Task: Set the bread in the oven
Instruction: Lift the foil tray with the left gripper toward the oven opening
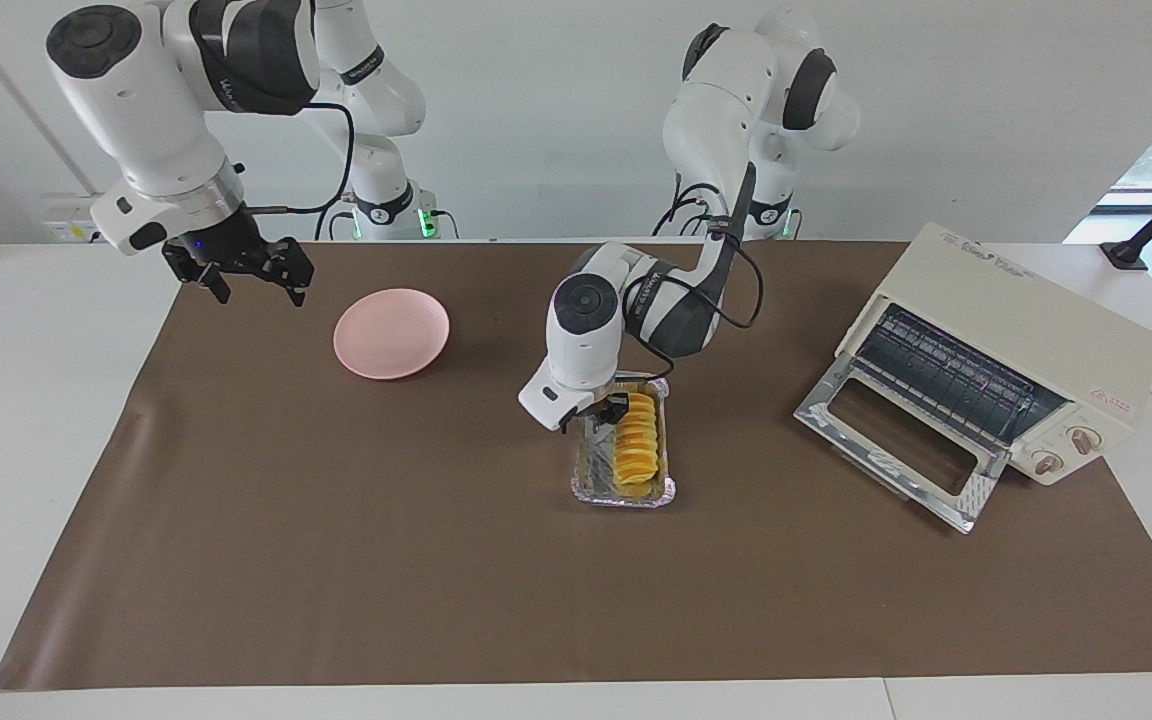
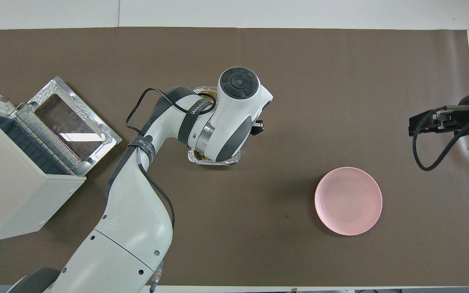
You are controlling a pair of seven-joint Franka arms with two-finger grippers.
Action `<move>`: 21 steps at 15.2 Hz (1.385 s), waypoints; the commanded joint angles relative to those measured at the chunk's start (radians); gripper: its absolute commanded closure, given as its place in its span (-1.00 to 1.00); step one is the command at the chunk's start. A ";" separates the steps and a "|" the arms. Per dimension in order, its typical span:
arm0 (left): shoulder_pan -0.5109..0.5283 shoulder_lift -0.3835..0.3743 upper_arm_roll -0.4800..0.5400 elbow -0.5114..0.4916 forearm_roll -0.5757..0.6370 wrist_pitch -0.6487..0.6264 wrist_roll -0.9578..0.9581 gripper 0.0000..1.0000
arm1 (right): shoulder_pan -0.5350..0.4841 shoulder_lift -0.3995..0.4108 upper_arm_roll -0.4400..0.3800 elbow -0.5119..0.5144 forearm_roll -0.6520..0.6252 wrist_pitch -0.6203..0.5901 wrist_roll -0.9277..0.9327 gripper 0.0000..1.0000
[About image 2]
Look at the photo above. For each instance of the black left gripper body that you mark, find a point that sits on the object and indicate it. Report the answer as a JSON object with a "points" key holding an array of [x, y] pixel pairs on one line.
{"points": [[256, 127]]}

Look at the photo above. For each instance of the metal oven rack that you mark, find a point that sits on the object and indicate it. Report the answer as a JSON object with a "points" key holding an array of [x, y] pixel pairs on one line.
{"points": [[35, 138]]}

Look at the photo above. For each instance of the brown table mat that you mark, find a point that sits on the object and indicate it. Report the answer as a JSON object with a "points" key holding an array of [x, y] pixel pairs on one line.
{"points": [[283, 53]]}

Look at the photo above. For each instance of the aluminium foil tray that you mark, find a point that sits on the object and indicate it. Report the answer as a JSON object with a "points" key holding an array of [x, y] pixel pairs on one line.
{"points": [[214, 161]]}

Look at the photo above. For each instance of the silver glass oven door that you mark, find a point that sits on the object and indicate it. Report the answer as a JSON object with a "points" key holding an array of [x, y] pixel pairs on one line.
{"points": [[108, 140]]}

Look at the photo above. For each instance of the cream toaster oven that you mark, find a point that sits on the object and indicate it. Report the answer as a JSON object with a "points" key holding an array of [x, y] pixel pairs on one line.
{"points": [[10, 195]]}

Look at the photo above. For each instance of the pink round plate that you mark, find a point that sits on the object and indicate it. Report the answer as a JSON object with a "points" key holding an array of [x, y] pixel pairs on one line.
{"points": [[348, 201]]}

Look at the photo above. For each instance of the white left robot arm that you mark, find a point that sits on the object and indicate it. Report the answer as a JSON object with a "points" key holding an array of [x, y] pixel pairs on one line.
{"points": [[136, 228]]}

